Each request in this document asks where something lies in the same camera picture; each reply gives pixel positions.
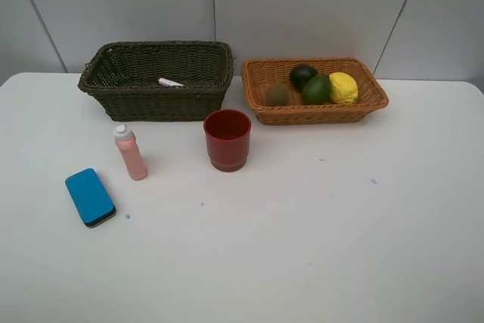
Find red plastic cup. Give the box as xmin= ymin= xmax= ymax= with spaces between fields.
xmin=203 ymin=109 xmax=252 ymax=172

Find dark mangosteen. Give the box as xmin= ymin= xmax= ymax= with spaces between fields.
xmin=290 ymin=64 xmax=318 ymax=92

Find white marker pink caps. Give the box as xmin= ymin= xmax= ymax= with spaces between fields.
xmin=158 ymin=78 xmax=184 ymax=88

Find blue whiteboard eraser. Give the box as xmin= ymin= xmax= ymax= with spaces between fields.
xmin=65 ymin=168 xmax=116 ymax=228

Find brown kiwi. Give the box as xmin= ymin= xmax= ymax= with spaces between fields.
xmin=265 ymin=83 xmax=290 ymax=107

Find orange wicker basket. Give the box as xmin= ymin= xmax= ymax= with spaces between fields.
xmin=242 ymin=57 xmax=389 ymax=126

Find green lime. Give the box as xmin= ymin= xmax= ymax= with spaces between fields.
xmin=301 ymin=74 xmax=331 ymax=105

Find dark brown wicker basket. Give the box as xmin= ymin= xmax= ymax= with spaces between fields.
xmin=78 ymin=41 xmax=234 ymax=122

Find yellow lemon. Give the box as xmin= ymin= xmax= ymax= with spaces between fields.
xmin=329 ymin=72 xmax=358 ymax=104

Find pink bottle white cap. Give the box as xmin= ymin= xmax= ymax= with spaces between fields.
xmin=113 ymin=124 xmax=148 ymax=181

